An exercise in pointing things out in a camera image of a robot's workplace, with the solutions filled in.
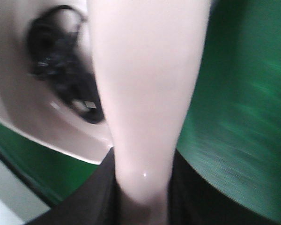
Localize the pink hand brush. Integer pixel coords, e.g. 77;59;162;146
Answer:
86;0;213;225

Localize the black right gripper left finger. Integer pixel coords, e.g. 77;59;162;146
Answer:
32;147;129;225

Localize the white outer guard rail left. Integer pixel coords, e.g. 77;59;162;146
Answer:
0;154;50;225

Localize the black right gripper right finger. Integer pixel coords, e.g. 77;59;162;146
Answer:
165;150;274;225

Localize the pink plastic dustpan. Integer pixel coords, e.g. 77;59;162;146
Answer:
0;0;113;165

